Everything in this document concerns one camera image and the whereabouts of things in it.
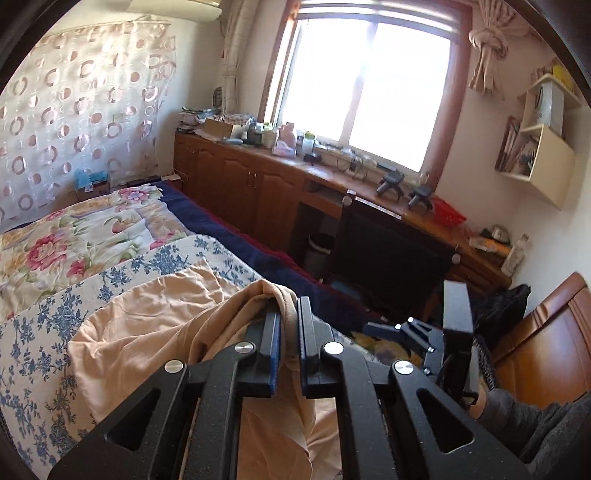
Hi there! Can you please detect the long wooden cabinet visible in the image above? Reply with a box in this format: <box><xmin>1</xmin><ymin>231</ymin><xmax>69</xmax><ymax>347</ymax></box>
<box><xmin>173</xmin><ymin>131</ymin><xmax>513</xmax><ymax>296</ymax></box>

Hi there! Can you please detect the person's right forearm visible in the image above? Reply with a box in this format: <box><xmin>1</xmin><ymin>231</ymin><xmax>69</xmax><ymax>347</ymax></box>
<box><xmin>471</xmin><ymin>383</ymin><xmax>591</xmax><ymax>480</ymax></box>

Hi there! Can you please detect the sheer circle-pattern curtain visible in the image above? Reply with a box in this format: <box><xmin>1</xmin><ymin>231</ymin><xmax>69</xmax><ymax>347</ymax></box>
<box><xmin>0</xmin><ymin>16</ymin><xmax>178</xmax><ymax>232</ymax></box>

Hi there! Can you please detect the white plastic bottle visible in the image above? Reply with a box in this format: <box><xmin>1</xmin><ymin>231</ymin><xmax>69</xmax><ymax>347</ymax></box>
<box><xmin>501</xmin><ymin>234</ymin><xmax>529</xmax><ymax>278</ymax></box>

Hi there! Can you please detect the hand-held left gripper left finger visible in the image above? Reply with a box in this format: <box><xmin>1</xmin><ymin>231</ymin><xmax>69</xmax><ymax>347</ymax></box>
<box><xmin>48</xmin><ymin>309</ymin><xmax>282</xmax><ymax>480</ymax></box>

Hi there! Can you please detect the red basket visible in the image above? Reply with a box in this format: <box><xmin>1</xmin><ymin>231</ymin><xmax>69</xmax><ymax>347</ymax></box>
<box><xmin>427</xmin><ymin>196</ymin><xmax>467</xmax><ymax>227</ymax></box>

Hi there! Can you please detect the small trash bin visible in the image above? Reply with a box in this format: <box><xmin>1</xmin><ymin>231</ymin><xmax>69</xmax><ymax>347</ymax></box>
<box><xmin>305</xmin><ymin>232</ymin><xmax>337</xmax><ymax>277</ymax></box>

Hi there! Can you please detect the navy blue blanket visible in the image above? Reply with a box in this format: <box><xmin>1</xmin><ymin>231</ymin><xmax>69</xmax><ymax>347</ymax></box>
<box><xmin>150</xmin><ymin>180</ymin><xmax>384</xmax><ymax>333</ymax></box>

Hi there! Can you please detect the blue floral bed sheet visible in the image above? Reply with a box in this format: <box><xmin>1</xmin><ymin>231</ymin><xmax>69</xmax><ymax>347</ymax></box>
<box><xmin>0</xmin><ymin>235</ymin><xmax>264</xmax><ymax>467</ymax></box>

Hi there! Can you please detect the black bag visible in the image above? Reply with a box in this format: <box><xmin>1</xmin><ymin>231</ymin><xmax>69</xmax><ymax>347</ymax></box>
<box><xmin>475</xmin><ymin>284</ymin><xmax>532</xmax><ymax>347</ymax></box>

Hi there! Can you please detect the teal tissue box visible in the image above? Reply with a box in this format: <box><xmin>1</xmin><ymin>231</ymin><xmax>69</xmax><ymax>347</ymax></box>
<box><xmin>74</xmin><ymin>168</ymin><xmax>112</xmax><ymax>192</ymax></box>

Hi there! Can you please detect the beige printed shirt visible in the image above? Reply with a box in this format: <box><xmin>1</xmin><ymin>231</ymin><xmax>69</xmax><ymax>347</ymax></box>
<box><xmin>67</xmin><ymin>265</ymin><xmax>345</xmax><ymax>480</ymax></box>

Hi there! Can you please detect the tied beige curtain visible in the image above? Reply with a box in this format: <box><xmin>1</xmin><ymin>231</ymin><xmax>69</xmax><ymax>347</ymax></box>
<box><xmin>466</xmin><ymin>0</ymin><xmax>532</xmax><ymax>97</ymax></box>

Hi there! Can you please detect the cream pink-flower blanket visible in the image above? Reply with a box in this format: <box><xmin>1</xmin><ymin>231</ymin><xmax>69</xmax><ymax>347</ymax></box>
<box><xmin>0</xmin><ymin>185</ymin><xmax>190</xmax><ymax>315</ymax></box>

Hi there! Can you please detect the cardboard box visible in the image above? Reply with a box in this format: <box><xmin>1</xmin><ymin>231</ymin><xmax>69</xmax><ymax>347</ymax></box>
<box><xmin>203</xmin><ymin>117</ymin><xmax>243</xmax><ymax>139</ymax></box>

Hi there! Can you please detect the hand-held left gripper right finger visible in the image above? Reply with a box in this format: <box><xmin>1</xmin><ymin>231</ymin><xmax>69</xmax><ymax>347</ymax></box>
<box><xmin>298</xmin><ymin>296</ymin><xmax>532</xmax><ymax>480</ymax></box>

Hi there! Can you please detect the cream wall shelf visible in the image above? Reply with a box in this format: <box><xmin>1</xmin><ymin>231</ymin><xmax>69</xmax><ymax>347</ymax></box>
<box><xmin>494</xmin><ymin>69</ymin><xmax>585</xmax><ymax>210</ymax></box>

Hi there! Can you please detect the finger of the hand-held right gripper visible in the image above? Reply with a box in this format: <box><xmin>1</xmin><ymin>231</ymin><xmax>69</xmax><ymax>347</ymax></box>
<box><xmin>418</xmin><ymin>346</ymin><xmax>444</xmax><ymax>377</ymax></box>
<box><xmin>364</xmin><ymin>318</ymin><xmax>444</xmax><ymax>354</ymax></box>

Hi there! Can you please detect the black handheld device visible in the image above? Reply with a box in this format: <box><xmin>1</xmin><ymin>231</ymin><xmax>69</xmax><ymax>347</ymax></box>
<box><xmin>376</xmin><ymin>170</ymin><xmax>404</xmax><ymax>197</ymax></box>
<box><xmin>409</xmin><ymin>185</ymin><xmax>435</xmax><ymax>210</ymax></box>

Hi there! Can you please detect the window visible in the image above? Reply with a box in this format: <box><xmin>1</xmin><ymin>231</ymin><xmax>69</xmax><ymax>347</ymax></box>
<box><xmin>265</xmin><ymin>0</ymin><xmax>474</xmax><ymax>176</ymax></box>

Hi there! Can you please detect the black chair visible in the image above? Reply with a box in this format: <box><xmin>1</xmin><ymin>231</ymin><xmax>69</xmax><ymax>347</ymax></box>
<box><xmin>323</xmin><ymin>189</ymin><xmax>462</xmax><ymax>319</ymax></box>

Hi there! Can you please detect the wooden headboard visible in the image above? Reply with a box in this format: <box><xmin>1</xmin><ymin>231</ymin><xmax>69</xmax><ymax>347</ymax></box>
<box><xmin>489</xmin><ymin>272</ymin><xmax>591</xmax><ymax>407</ymax></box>

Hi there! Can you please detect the white lace curtain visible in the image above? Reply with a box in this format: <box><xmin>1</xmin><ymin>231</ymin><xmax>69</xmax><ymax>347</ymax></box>
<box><xmin>219</xmin><ymin>0</ymin><xmax>259</xmax><ymax>116</ymax></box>

